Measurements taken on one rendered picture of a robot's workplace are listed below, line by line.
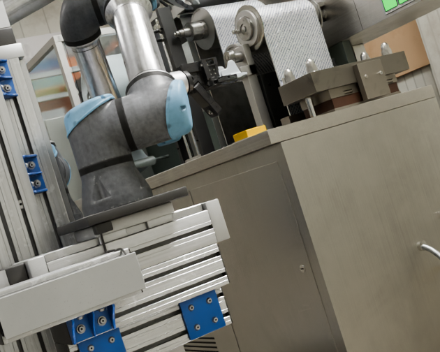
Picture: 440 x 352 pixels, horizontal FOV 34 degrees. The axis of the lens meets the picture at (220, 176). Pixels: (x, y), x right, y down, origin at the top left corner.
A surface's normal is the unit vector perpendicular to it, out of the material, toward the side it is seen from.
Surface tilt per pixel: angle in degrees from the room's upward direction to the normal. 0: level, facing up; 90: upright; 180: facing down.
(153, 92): 53
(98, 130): 90
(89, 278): 90
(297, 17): 90
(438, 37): 90
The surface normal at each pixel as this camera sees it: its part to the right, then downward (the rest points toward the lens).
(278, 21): 0.51, -0.18
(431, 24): -0.84, 0.26
